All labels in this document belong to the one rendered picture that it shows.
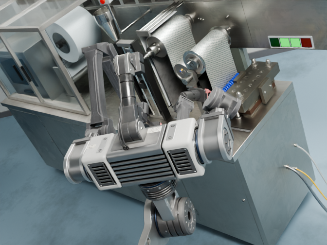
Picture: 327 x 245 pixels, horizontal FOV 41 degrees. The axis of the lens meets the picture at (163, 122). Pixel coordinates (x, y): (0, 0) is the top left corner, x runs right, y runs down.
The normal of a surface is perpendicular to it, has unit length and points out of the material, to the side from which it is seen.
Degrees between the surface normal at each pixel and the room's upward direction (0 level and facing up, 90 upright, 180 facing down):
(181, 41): 92
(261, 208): 90
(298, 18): 90
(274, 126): 90
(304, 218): 0
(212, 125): 0
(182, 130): 0
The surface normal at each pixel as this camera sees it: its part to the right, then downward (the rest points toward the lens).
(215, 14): -0.60, 0.62
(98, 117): -0.37, -0.14
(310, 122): -0.35, -0.77
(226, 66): 0.72, 0.14
